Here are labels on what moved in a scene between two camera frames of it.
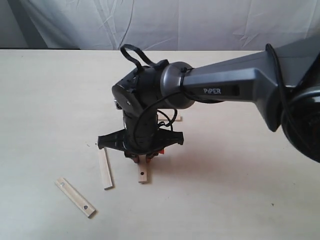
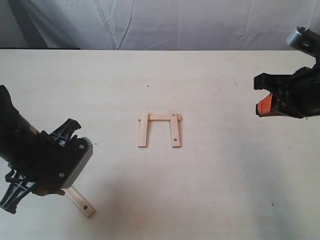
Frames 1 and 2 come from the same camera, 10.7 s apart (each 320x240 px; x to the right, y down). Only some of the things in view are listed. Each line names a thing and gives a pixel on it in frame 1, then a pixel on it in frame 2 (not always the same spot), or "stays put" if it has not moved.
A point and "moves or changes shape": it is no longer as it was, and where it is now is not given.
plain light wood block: [105, 168] moves or changes shape
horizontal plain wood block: [164, 118] stays put
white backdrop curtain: [157, 25] stays put
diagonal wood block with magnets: [77, 198] stays put
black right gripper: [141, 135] → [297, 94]
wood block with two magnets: [142, 168] → [175, 139]
